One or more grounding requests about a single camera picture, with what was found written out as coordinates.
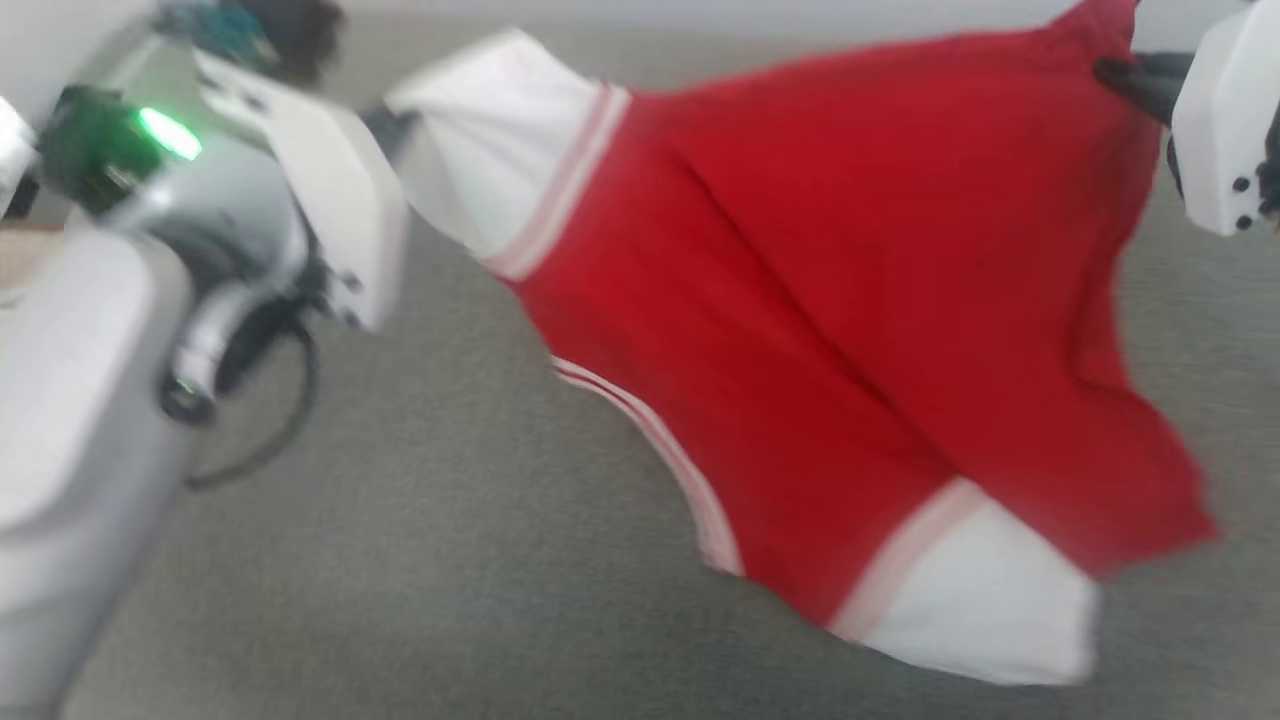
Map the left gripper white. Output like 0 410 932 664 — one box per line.
194 49 422 332

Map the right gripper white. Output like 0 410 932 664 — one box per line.
1094 0 1280 238

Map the red and white garment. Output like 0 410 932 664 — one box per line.
384 0 1222 690

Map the thin black cable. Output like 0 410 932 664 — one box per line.
184 308 322 492

